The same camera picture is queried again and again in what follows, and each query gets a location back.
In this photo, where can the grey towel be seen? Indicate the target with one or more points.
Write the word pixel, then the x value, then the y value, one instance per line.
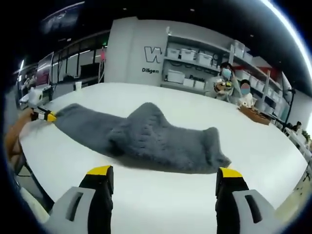
pixel 151 146

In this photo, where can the magenta screen monitor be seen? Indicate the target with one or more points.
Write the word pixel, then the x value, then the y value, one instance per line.
pixel 45 69

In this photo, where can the white cup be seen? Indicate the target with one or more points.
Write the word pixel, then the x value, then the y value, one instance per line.
pixel 78 85

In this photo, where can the pink hanging object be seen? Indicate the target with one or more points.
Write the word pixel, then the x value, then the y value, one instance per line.
pixel 104 53

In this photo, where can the ceiling-mounted black screen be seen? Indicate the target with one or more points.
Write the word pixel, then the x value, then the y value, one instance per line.
pixel 62 18

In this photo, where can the wooden tray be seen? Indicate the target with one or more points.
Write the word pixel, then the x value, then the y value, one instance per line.
pixel 254 115

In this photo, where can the grey shelving unit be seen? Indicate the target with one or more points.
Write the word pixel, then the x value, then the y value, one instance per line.
pixel 219 61

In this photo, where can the row of white storage boxes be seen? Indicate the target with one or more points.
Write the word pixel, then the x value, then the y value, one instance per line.
pixel 190 54

